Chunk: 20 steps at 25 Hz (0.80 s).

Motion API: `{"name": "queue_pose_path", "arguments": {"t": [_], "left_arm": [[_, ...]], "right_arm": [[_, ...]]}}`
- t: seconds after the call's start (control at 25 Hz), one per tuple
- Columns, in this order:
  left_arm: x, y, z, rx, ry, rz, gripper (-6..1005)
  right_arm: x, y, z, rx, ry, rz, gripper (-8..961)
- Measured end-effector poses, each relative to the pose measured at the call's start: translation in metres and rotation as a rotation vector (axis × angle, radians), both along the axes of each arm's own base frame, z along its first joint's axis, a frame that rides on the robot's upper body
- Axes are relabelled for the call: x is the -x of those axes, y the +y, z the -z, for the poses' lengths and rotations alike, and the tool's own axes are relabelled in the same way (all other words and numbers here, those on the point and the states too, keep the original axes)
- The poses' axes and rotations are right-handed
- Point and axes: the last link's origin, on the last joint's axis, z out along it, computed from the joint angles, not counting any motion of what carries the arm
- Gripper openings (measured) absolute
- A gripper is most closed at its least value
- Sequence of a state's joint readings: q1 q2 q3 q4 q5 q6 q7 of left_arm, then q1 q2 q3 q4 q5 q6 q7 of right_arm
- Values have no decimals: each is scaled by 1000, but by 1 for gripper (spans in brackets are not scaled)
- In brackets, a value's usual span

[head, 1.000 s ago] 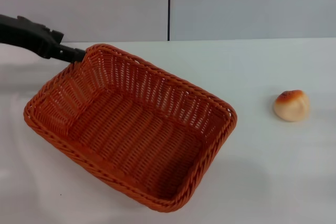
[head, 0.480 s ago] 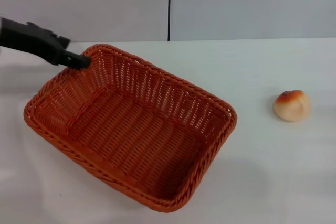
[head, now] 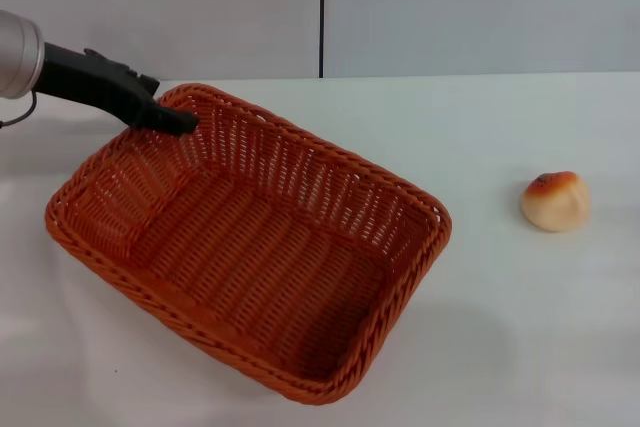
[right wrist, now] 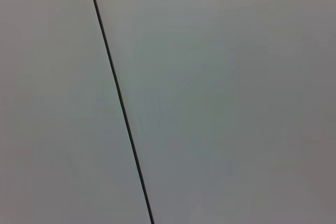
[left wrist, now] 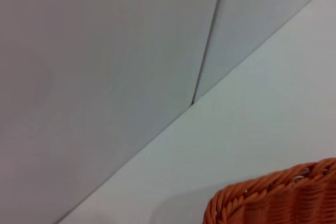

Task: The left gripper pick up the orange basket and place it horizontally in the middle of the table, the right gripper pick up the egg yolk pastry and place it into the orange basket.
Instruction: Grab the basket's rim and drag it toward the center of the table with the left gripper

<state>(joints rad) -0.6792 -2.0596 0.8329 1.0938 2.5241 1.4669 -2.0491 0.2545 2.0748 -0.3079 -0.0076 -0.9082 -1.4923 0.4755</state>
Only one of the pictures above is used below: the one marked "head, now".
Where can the round bread bun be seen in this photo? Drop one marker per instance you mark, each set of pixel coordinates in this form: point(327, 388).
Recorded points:
point(556, 202)

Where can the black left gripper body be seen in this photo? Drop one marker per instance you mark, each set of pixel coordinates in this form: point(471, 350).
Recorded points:
point(85, 84)

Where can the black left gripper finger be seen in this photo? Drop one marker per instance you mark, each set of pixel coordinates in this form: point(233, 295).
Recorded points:
point(125, 73)
point(177, 122)

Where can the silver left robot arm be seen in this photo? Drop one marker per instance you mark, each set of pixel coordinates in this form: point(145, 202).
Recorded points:
point(17, 54)

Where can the orange woven basket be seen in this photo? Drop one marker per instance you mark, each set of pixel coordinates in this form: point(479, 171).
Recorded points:
point(260, 257)

